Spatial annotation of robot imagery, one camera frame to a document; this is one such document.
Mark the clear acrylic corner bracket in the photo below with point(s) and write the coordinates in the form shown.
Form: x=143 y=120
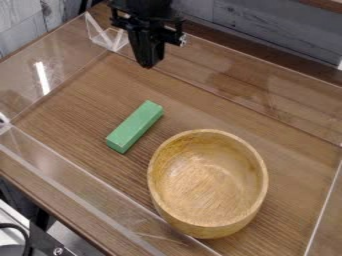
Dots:
x=109 y=38

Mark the clear acrylic tray walls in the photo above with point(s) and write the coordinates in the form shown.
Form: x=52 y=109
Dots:
x=67 y=92

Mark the black metal table frame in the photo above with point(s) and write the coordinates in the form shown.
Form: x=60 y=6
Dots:
x=31 y=232

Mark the brown wooden bowl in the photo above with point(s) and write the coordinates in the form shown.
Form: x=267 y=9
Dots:
x=207 y=182

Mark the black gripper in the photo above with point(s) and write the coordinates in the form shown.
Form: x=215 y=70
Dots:
x=153 y=23

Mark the green rectangular block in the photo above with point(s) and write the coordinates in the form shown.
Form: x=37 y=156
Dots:
x=132 y=128

